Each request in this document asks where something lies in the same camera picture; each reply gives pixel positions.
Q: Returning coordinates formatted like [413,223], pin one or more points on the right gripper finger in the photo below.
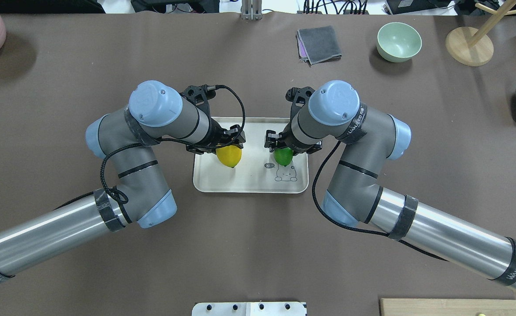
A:
[274,141]

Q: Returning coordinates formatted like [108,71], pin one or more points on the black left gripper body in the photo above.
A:
[218,132]

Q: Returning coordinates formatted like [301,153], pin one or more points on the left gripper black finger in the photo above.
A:
[234,136]

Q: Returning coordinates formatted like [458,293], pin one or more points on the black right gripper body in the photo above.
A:
[284,135]

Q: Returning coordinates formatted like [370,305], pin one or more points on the green lime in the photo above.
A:
[283,156]

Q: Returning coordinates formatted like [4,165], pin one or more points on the yellow lemon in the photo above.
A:
[229,156]

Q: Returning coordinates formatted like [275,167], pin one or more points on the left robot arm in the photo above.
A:
[134,189]

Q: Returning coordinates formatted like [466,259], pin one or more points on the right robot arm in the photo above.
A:
[371,137]

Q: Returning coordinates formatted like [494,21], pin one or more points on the white rabbit print tray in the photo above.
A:
[257,171]

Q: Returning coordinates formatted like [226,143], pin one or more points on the purple cloth under grey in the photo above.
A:
[302,52]

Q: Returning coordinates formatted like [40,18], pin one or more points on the folded grey cloth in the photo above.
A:
[321,44]

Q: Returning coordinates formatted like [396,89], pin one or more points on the pale green bowl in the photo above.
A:
[398,42]

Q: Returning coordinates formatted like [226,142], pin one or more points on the wooden mug tree stand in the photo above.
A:
[471,46]

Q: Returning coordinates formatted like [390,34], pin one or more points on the bamboo cutting board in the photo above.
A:
[446,307]

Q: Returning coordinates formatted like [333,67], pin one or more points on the metal camera pole bracket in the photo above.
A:
[251,10]

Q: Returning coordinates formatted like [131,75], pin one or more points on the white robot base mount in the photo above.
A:
[281,308]

